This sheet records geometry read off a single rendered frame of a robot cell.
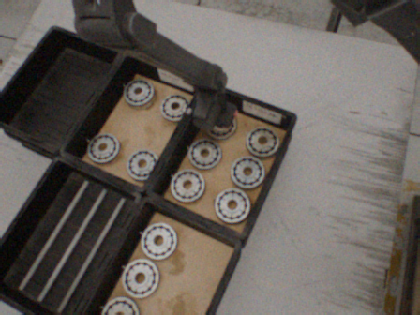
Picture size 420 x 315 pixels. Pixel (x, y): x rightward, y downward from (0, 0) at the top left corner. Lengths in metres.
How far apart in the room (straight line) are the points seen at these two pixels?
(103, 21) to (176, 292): 0.74
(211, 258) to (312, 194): 0.41
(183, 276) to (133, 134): 0.47
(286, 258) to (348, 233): 0.21
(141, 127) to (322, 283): 0.75
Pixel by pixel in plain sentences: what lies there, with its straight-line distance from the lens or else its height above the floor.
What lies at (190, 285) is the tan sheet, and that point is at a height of 0.83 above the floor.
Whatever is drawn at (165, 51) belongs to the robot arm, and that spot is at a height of 1.34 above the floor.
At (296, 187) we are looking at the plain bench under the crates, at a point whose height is 0.70.
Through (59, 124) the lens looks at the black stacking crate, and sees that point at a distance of 1.33.
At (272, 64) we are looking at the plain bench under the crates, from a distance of 1.47.
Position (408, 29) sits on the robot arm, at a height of 1.52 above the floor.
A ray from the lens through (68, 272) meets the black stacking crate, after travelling 1.17.
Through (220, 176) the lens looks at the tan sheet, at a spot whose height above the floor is 0.83.
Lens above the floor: 1.88
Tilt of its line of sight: 67 degrees down
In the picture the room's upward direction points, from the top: 11 degrees counter-clockwise
